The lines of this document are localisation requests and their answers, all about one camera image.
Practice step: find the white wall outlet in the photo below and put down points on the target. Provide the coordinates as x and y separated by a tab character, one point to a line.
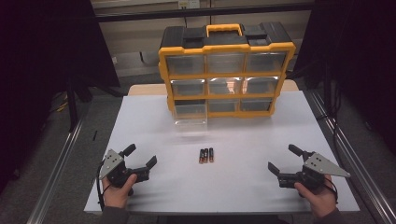
188	3

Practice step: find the black horizontal bar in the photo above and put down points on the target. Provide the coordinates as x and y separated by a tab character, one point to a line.
140	15

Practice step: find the pulled-out clear plastic drawer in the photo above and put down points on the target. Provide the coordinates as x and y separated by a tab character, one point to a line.
190	119

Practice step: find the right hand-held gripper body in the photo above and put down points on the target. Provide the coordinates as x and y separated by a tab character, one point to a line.
314	174

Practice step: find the person's right hand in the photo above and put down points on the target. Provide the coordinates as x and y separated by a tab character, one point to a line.
322	200

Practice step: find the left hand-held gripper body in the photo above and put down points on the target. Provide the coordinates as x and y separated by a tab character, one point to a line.
115	174

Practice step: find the narrow black curtain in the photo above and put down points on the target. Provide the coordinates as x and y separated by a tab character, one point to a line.
361	62

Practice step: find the metal floor rail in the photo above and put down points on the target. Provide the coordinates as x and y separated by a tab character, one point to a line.
358	161
53	174

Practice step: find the wide black curtain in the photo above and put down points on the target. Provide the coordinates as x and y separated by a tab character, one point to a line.
37	62

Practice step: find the black stand leg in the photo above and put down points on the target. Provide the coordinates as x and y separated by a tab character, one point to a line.
72	109

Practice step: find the yellow and black organizer cabinet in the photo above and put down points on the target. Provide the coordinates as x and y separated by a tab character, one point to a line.
227	39

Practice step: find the small black floor object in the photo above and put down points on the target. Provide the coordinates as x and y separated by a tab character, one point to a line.
95	135

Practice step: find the set of closed clear drawers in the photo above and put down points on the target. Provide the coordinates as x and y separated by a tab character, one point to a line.
225	63

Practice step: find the person's left hand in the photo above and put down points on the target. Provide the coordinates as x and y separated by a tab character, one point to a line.
116	194

